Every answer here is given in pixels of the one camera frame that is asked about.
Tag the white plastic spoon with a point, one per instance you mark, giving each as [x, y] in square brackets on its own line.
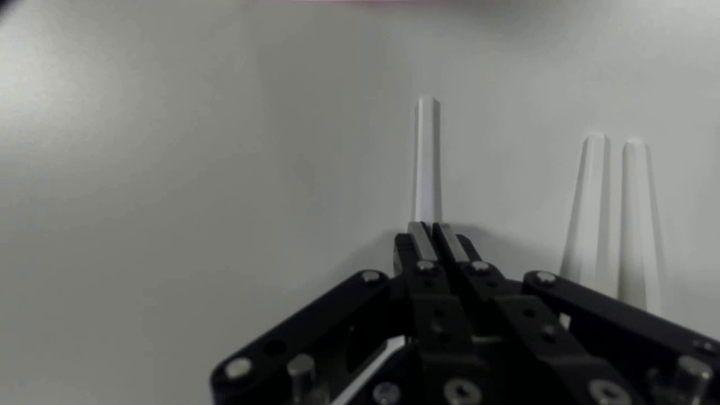
[639, 257]
[585, 251]
[427, 161]

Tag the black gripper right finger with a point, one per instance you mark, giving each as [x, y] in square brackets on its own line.
[581, 347]

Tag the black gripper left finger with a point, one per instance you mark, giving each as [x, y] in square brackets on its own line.
[367, 340]

